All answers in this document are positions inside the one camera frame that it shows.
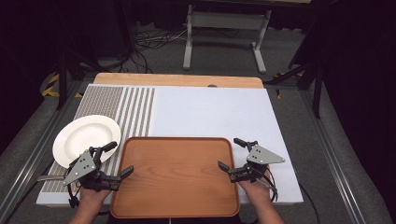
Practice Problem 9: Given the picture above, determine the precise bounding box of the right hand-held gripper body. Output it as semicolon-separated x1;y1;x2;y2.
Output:
229;140;286;191

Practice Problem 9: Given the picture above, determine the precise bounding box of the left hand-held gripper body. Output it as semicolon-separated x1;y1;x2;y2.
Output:
36;147;122;192

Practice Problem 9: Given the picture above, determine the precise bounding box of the wooden tray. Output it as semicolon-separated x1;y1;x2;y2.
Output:
109;136;241;219

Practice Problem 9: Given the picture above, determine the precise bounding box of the person's left hand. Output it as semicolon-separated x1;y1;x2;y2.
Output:
78;186;112;214

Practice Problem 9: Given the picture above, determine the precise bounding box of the person's right hand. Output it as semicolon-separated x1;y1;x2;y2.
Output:
237;166;273;203

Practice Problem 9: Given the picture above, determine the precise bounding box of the white plate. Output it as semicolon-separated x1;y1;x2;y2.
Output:
51;114;122;169

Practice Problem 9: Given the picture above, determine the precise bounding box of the white mat with grey stripes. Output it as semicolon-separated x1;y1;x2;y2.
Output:
35;83;304;207

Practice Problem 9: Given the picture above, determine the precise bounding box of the yellow black floor tape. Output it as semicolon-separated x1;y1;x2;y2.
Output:
41;73;84;99
273;71;304;101

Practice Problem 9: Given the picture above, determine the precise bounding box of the person's dark clothing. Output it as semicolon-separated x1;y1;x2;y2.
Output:
106;212;260;224

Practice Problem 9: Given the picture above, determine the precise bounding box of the black tripod stand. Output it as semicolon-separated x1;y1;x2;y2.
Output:
46;0;104;110
263;18;326;119

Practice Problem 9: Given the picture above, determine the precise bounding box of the wooden table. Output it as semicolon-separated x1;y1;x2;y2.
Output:
92;72;265;90

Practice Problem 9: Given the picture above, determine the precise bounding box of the grey metal stand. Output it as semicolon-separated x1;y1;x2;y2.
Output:
182;3;273;75

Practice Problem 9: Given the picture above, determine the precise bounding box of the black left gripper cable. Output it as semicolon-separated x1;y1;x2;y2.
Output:
66;183;80;209

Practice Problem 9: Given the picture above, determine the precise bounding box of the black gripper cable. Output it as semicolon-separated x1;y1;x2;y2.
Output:
66;183;80;209
262;167;321;224

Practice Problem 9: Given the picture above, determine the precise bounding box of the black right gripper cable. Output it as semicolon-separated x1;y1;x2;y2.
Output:
262;167;321;224

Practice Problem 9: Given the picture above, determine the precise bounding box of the aluminium floor rail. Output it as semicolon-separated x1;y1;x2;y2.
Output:
0;79;84;220
299;89;370;224

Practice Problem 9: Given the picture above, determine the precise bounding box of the bundle of black floor cables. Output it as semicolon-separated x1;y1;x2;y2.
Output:
122;26;190;74

